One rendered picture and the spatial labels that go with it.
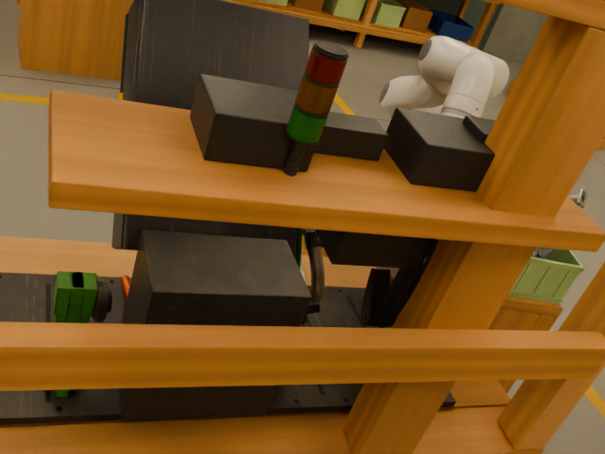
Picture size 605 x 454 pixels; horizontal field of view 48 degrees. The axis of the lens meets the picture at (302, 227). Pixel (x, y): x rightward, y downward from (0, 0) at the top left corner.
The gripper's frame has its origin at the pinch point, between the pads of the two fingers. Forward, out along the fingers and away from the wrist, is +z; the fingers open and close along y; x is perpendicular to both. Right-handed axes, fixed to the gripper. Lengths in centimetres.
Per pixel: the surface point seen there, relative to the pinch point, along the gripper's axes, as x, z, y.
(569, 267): 17, -104, -62
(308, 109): -12, 14, 57
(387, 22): -265, -255, -485
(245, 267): 4.7, 19.0, 15.7
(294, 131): -10, 15, 54
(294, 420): 37.7, 10.2, -7.9
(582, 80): -11, -28, 60
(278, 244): 0.5, 10.3, 8.3
